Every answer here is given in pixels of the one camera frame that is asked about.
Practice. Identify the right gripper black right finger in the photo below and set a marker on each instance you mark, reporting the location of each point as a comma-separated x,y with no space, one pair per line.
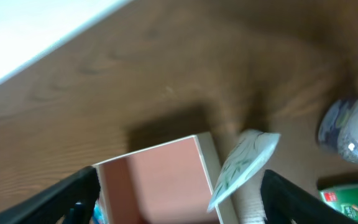
284,203

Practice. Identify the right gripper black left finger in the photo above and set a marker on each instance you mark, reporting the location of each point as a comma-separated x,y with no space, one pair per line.
72,200

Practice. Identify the white tube with gold cap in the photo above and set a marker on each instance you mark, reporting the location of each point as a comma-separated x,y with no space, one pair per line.
251,153

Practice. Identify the clear bottle with blue liquid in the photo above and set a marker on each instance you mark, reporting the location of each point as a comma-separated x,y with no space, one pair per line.
338,130

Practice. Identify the teal toothpaste tube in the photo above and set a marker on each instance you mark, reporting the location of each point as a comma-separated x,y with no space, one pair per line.
98,216

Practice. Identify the green Dettol soap box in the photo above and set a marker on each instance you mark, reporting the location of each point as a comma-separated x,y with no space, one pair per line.
343,198

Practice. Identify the white box with pink interior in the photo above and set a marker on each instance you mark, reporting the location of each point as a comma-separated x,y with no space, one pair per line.
171,182

